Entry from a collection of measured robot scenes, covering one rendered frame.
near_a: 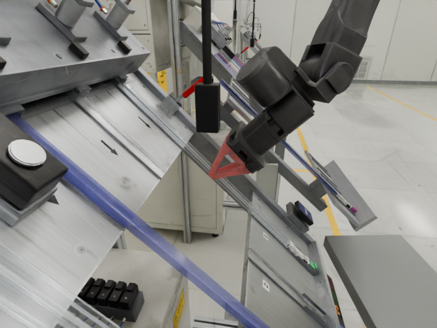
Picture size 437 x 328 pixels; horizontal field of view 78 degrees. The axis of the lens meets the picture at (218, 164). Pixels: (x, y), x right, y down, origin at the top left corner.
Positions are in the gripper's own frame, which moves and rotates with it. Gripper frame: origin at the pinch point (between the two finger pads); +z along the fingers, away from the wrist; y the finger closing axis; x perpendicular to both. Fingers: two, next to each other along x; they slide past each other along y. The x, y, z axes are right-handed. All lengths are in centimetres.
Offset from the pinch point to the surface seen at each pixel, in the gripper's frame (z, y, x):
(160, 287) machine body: 31.4, 0.9, 13.4
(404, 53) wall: -246, -751, 258
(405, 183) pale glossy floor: -34, -184, 162
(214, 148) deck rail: -0.1, -8.0, -1.9
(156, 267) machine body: 33.6, -4.9, 11.2
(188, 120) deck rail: -0.2, -7.9, -9.9
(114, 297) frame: 32.0, 8.9, 4.9
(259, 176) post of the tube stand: 4.6, -29.5, 16.9
